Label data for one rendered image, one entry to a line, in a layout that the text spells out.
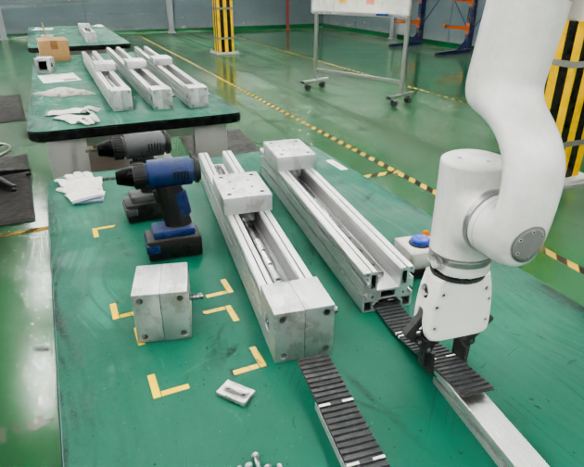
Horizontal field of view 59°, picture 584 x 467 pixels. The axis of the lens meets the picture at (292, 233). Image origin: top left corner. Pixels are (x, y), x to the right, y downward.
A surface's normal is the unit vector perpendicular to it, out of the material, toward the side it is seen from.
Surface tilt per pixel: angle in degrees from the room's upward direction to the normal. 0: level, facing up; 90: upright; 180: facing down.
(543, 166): 63
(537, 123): 43
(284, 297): 0
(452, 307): 90
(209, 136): 90
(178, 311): 90
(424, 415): 0
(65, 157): 90
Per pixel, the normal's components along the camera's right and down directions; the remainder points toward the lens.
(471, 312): 0.29, 0.42
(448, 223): -0.87, 0.25
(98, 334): 0.00, -0.90
